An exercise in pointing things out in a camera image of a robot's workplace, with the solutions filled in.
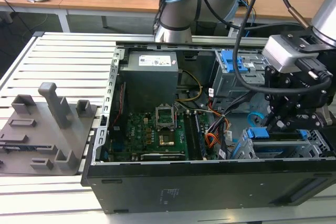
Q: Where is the black cable at arm foot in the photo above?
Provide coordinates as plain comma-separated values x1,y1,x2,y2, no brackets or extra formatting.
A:
151,0,176,36

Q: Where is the wooden desk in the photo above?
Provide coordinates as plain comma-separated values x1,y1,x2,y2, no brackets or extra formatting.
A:
0,0,336,35

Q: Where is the black graphics card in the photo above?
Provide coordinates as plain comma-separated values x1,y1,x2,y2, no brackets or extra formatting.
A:
140,151,186,161

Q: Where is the green motherboard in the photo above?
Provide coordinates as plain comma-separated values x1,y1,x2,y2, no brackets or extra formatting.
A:
109,108,227,162

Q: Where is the black cable brown sleeve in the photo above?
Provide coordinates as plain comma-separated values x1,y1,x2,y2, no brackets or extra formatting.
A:
271,0,312,29

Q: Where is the yellow and black wire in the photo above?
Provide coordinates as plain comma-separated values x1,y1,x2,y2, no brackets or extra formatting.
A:
175,69,203,102

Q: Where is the black camera cable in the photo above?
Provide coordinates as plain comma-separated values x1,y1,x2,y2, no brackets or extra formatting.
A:
233,0,333,95

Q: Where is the grey power supply unit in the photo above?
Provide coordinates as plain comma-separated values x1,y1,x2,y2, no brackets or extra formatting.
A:
118,50,180,107

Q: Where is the grey drive cage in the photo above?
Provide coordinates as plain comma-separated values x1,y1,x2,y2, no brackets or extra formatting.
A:
211,49,272,107

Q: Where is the blue cable behind arm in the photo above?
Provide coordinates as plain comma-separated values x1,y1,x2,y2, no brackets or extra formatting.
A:
237,0,257,38

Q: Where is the hard disk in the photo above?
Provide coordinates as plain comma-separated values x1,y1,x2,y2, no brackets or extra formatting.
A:
243,126,309,156

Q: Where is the black wire bundle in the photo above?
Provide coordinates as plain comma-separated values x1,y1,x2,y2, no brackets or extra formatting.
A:
207,90,266,135

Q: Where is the RAM stick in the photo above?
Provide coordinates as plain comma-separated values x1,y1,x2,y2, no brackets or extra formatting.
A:
193,112,208,159

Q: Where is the light blue disk wire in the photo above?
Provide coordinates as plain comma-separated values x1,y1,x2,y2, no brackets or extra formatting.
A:
247,112,265,128

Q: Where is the grey disk bay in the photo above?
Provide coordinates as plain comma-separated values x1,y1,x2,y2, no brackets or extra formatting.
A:
230,128,332,160

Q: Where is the black open PC case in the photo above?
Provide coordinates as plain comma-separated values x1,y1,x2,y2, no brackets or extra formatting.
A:
80,40,336,214

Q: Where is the CPU socket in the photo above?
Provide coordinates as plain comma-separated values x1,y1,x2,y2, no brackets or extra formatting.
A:
155,105,176,131

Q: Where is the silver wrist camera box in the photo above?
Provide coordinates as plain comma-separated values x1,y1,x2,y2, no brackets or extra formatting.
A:
262,34,320,74

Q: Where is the grey parts rack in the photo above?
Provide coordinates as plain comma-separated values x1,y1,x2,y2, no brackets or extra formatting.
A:
0,82,98,176

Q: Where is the orange wire bundle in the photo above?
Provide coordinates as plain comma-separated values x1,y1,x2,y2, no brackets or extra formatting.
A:
205,132,223,152

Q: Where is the blue drive carrier latch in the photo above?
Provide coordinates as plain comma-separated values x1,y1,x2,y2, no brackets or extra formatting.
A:
220,50,249,73

